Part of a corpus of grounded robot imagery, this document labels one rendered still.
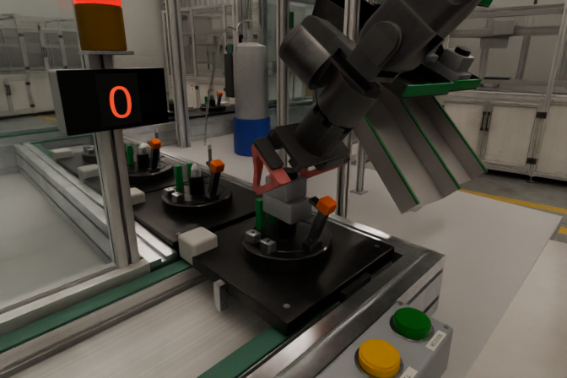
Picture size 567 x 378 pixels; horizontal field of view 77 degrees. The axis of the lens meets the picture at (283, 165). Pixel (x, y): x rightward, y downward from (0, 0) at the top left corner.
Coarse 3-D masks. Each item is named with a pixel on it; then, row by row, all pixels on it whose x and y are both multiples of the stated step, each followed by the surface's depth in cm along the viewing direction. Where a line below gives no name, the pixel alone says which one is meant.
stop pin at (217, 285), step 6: (216, 282) 48; (222, 282) 48; (216, 288) 47; (222, 288) 47; (216, 294) 48; (222, 294) 48; (216, 300) 48; (222, 300) 48; (216, 306) 48; (222, 306) 48
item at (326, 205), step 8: (312, 200) 49; (320, 200) 47; (328, 200) 48; (320, 208) 48; (328, 208) 47; (320, 216) 48; (312, 224) 50; (320, 224) 49; (312, 232) 50; (320, 232) 50; (312, 240) 51
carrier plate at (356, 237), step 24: (312, 216) 66; (240, 240) 58; (336, 240) 58; (360, 240) 58; (192, 264) 54; (216, 264) 51; (240, 264) 51; (336, 264) 51; (360, 264) 51; (240, 288) 46; (264, 288) 46; (288, 288) 46; (312, 288) 46; (336, 288) 46; (264, 312) 43; (288, 312) 42; (312, 312) 43; (288, 336) 40
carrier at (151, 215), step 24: (192, 168) 70; (168, 192) 69; (192, 192) 72; (240, 192) 78; (144, 216) 66; (168, 216) 66; (192, 216) 66; (216, 216) 66; (240, 216) 66; (168, 240) 58
